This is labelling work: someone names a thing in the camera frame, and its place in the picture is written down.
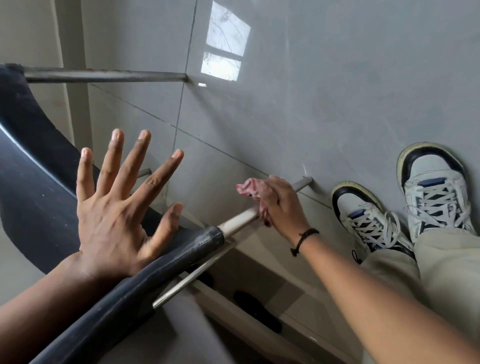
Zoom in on person's left forearm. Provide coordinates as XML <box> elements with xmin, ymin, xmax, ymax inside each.
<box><xmin>0</xmin><ymin>252</ymin><xmax>128</xmax><ymax>364</ymax></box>

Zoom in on black curved handrail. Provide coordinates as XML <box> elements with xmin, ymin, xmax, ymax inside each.
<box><xmin>0</xmin><ymin>63</ymin><xmax>226</xmax><ymax>364</ymax></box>

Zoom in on beige trousers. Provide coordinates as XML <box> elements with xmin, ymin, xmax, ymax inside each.
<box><xmin>359</xmin><ymin>226</ymin><xmax>480</xmax><ymax>364</ymax></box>

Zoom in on pink cleaning cloth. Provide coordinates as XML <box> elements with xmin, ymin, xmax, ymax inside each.
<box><xmin>235</xmin><ymin>178</ymin><xmax>273</xmax><ymax>228</ymax></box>

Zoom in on person's right hand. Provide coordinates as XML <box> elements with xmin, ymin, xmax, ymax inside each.
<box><xmin>259</xmin><ymin>175</ymin><xmax>313</xmax><ymax>245</ymax></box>

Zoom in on white and navy sneaker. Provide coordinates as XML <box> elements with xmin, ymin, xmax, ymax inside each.
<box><xmin>396</xmin><ymin>141</ymin><xmax>478</xmax><ymax>244</ymax></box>
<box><xmin>331</xmin><ymin>181</ymin><xmax>416</xmax><ymax>261</ymax></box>

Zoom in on person's right forearm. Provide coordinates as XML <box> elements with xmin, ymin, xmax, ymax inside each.
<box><xmin>292</xmin><ymin>234</ymin><xmax>480</xmax><ymax>364</ymax></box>

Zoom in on person's left hand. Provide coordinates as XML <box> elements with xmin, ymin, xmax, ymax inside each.
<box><xmin>76</xmin><ymin>128</ymin><xmax>185</xmax><ymax>280</ymax></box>

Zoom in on black cord wristband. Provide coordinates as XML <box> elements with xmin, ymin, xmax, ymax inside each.
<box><xmin>290</xmin><ymin>228</ymin><xmax>320</xmax><ymax>258</ymax></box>

